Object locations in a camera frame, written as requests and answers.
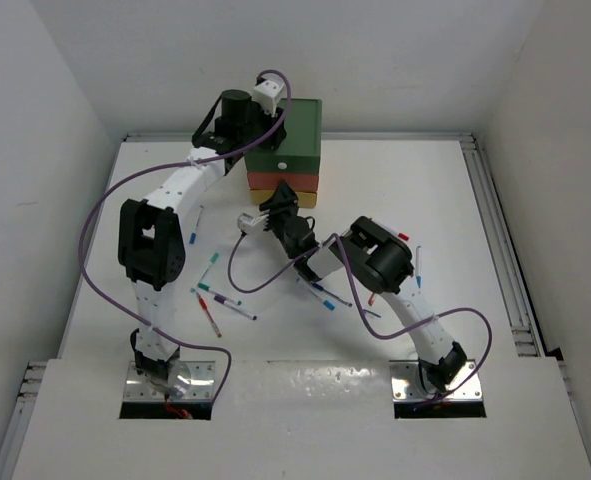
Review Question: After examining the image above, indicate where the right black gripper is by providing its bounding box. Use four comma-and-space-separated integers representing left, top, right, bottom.
260, 178, 301, 240

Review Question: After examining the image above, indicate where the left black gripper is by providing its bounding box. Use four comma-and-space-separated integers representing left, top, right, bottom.
237, 96, 286, 151

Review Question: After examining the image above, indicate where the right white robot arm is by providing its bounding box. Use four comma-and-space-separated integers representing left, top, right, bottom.
259, 181, 466, 393

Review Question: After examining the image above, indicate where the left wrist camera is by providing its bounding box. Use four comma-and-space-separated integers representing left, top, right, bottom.
251, 77, 286, 117

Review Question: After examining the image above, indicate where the red gel pen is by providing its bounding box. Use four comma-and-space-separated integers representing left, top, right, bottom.
194, 291, 222, 338

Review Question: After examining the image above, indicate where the light blue capped pen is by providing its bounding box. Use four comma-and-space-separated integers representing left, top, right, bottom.
297, 279, 335, 311

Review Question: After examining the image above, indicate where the teal capped white pen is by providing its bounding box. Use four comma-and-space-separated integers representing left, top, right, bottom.
190, 252, 219, 292

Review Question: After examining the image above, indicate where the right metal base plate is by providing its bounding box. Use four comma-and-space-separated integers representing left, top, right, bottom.
389, 360, 483, 404

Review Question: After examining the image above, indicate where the green top drawer unit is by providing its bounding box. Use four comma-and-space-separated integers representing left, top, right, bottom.
244, 98, 322, 175

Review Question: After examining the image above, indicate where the teal capped marker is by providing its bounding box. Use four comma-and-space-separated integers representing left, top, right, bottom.
197, 282, 242, 306

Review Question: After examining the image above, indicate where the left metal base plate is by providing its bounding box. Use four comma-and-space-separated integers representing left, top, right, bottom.
122, 361, 216, 403

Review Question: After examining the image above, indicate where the metal base plate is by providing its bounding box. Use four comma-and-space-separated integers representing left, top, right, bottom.
122, 361, 216, 403
389, 360, 483, 404

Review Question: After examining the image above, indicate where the dark blue pen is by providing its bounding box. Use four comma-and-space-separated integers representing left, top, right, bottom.
311, 282, 353, 307

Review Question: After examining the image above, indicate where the blue capped white marker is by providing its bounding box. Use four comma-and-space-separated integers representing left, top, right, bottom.
415, 245, 423, 289

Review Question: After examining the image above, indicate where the orange middle drawer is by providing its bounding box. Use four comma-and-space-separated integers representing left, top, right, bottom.
245, 170, 320, 193

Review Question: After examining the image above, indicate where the blue capped marker left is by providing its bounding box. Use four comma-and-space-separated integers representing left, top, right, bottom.
189, 205, 204, 245

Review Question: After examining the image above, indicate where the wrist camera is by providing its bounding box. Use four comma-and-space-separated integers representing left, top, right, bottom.
236, 212, 269, 235
251, 77, 286, 117

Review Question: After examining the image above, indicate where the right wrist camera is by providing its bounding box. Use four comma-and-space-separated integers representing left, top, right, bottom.
236, 212, 269, 235

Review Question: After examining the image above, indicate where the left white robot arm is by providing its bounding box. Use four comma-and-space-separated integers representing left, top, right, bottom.
118, 79, 286, 385

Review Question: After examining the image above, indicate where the purple capped marker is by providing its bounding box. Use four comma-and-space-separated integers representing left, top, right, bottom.
214, 295, 257, 321

